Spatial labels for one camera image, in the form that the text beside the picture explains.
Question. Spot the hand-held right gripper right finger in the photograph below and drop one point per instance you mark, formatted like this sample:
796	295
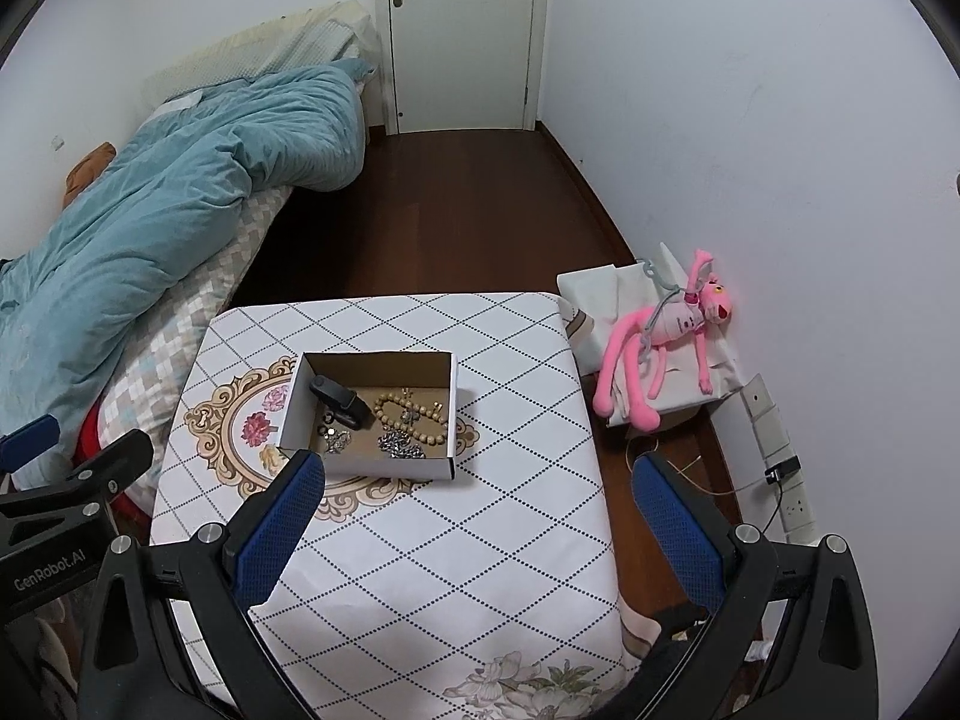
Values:
675	532

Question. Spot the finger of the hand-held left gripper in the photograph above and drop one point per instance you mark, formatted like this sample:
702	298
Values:
105	469
30	439

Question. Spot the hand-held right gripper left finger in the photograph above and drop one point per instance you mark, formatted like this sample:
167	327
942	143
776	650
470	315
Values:
274	536

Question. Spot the cardboard box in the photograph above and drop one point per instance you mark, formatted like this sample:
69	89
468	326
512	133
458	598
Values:
375	465

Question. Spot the black smart band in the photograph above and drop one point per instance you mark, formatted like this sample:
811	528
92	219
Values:
337	399

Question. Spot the red cloth under bed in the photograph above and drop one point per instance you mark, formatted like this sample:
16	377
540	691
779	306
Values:
131	502

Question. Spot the black charger plug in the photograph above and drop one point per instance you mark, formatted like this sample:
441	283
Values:
781	469

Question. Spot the checkered bed mattress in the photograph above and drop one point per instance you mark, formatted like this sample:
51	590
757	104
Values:
187	315

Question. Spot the diamond pattern floral tablecloth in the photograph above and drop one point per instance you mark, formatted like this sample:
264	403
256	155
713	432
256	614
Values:
465	540

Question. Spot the pink plush toy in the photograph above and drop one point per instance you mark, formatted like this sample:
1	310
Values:
675	322

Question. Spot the teal blue duvet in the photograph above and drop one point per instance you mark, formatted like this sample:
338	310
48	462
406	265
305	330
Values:
150	225

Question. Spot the white cloth bag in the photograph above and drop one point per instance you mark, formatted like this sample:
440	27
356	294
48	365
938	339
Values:
592	292

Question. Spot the grey clothes hanger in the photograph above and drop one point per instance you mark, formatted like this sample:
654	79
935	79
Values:
656	274

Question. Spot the brown plush cushion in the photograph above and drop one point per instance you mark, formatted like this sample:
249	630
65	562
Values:
86	169

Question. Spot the beige pillow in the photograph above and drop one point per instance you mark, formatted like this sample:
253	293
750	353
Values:
300	34

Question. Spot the white door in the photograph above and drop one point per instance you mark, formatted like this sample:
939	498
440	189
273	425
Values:
465	37

